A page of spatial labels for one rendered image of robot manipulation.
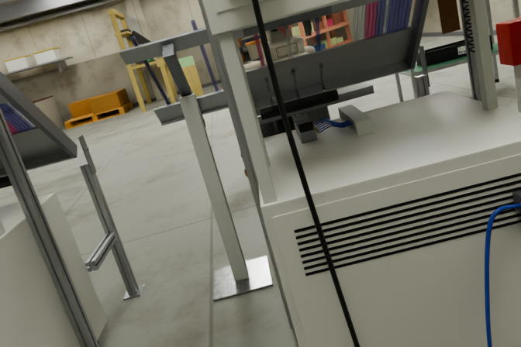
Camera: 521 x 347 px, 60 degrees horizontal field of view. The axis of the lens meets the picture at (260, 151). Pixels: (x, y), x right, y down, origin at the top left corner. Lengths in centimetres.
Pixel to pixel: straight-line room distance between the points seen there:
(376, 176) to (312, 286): 30
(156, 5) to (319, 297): 1034
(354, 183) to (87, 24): 1064
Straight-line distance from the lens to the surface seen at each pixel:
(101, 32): 1137
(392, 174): 104
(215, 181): 183
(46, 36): 1169
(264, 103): 189
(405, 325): 122
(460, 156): 109
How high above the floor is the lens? 99
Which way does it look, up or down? 15 degrees down
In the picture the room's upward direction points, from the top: 15 degrees counter-clockwise
